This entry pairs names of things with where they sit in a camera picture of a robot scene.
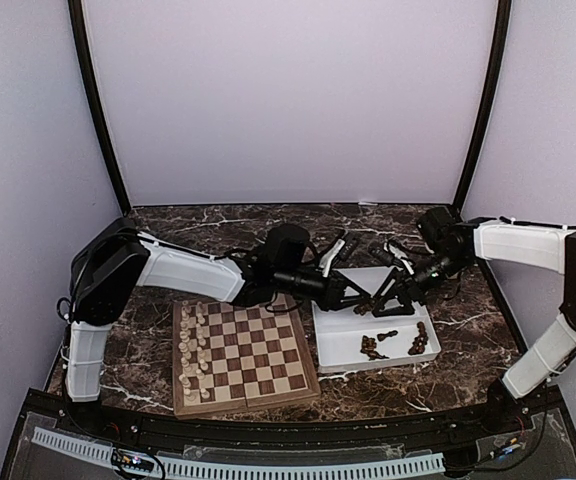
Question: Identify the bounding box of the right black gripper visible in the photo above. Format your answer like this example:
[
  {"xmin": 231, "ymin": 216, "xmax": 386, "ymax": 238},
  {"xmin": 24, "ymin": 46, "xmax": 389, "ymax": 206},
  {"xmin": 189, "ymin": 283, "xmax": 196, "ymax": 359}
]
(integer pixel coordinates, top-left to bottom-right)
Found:
[{"xmin": 373, "ymin": 249, "xmax": 469, "ymax": 316}]

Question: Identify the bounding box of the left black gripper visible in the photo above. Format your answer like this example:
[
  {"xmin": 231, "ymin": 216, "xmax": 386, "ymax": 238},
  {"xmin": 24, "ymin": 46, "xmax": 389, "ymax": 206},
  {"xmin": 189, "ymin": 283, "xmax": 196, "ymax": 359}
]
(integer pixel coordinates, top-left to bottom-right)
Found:
[{"xmin": 276, "ymin": 266, "xmax": 371, "ymax": 312}]

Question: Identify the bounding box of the dark chess piece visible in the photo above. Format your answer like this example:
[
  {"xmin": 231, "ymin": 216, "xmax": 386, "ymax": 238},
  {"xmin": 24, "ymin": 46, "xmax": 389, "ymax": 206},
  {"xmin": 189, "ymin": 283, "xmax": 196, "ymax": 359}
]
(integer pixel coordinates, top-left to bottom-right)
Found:
[{"xmin": 377, "ymin": 330, "xmax": 398, "ymax": 342}]

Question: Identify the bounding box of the white plastic tray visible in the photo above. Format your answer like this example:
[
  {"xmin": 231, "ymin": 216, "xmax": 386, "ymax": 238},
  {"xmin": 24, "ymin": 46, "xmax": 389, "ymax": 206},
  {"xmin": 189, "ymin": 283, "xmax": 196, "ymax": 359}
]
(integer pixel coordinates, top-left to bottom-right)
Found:
[{"xmin": 310, "ymin": 264, "xmax": 442, "ymax": 375}]

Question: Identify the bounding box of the wooden chess board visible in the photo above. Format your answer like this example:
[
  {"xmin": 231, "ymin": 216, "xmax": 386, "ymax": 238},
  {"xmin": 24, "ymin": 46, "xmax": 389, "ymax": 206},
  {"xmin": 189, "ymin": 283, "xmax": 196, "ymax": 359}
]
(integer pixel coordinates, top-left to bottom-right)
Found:
[{"xmin": 172, "ymin": 294, "xmax": 320, "ymax": 419}]

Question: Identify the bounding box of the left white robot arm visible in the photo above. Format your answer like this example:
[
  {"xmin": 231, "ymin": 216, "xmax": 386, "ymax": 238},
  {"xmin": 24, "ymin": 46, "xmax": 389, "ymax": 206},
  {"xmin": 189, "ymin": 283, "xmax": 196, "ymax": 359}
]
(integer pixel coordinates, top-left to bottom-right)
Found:
[{"xmin": 56, "ymin": 218, "xmax": 371, "ymax": 436}]

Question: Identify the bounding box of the dark chess pieces small pile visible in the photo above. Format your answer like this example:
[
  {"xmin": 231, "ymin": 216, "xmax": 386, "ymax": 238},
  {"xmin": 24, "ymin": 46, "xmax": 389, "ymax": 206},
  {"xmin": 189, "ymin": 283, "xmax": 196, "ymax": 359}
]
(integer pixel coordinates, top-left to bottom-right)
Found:
[{"xmin": 408, "ymin": 322, "xmax": 429, "ymax": 356}]

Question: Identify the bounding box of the white chess pieces row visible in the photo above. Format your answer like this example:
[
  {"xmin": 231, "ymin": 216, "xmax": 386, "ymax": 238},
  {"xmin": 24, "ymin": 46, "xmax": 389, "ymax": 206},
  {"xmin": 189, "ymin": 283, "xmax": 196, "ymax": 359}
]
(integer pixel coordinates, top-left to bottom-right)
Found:
[{"xmin": 176, "ymin": 301, "xmax": 214, "ymax": 406}]

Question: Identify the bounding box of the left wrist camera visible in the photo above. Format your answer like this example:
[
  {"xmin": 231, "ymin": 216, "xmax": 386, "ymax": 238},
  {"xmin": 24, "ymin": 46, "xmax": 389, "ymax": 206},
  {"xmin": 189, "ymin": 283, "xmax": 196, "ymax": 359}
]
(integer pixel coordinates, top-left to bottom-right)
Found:
[{"xmin": 318, "ymin": 231, "xmax": 359, "ymax": 278}]

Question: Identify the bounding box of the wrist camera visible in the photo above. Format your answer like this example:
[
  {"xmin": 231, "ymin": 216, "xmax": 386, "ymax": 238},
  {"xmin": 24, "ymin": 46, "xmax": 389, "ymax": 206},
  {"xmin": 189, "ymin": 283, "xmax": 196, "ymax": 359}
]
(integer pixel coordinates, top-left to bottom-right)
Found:
[
  {"xmin": 369, "ymin": 241, "xmax": 414, "ymax": 274},
  {"xmin": 318, "ymin": 231, "xmax": 359, "ymax": 278}
]

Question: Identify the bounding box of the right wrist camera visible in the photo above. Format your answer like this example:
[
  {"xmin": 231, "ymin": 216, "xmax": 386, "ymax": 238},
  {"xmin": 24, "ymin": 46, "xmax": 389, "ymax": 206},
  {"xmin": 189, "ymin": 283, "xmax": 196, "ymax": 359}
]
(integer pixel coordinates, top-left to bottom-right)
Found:
[{"xmin": 369, "ymin": 241, "xmax": 414, "ymax": 274}]

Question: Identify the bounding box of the white slotted cable duct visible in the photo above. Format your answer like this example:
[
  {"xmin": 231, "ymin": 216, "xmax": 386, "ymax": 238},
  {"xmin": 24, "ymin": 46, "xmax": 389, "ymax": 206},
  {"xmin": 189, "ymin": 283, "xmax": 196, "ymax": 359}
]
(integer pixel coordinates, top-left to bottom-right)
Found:
[{"xmin": 31, "ymin": 427, "xmax": 445, "ymax": 479}]

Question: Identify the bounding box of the right black frame post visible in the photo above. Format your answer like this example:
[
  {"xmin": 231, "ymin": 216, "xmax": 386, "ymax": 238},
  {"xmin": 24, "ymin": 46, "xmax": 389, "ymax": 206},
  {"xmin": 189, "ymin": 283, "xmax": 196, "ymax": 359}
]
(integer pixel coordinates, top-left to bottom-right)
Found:
[{"xmin": 452, "ymin": 0, "xmax": 512, "ymax": 213}]

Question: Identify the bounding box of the black frame post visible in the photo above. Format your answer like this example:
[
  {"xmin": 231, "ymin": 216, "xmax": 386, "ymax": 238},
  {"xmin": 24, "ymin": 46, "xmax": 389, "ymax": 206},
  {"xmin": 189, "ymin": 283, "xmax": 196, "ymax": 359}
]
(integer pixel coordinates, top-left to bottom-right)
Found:
[
  {"xmin": 452, "ymin": 0, "xmax": 512, "ymax": 213},
  {"xmin": 67, "ymin": 0, "xmax": 132, "ymax": 216}
]

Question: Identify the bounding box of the left black frame post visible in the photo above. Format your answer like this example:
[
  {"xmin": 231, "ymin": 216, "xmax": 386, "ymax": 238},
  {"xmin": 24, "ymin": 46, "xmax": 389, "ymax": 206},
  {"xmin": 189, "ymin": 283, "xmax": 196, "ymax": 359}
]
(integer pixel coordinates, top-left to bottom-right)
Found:
[{"xmin": 67, "ymin": 0, "xmax": 132, "ymax": 216}]

